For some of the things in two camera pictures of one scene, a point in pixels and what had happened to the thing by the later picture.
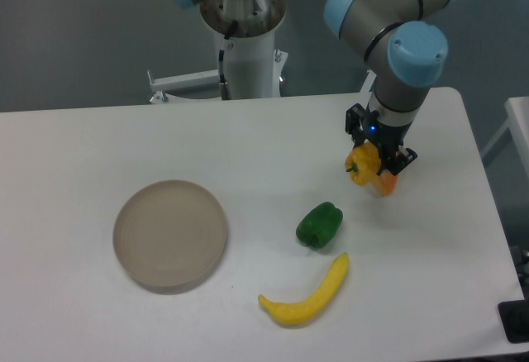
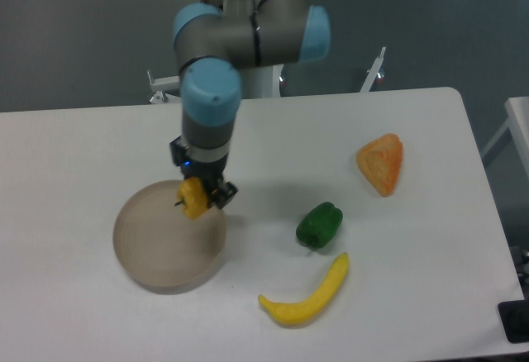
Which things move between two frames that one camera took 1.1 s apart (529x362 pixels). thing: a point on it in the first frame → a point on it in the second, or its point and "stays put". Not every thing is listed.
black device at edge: x=515 y=320 stays put
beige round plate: x=169 y=236 stays put
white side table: x=517 y=120 stays put
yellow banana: x=312 y=307 stays put
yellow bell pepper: x=363 y=163 → x=194 y=197
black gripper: x=386 y=138 → x=208 y=171
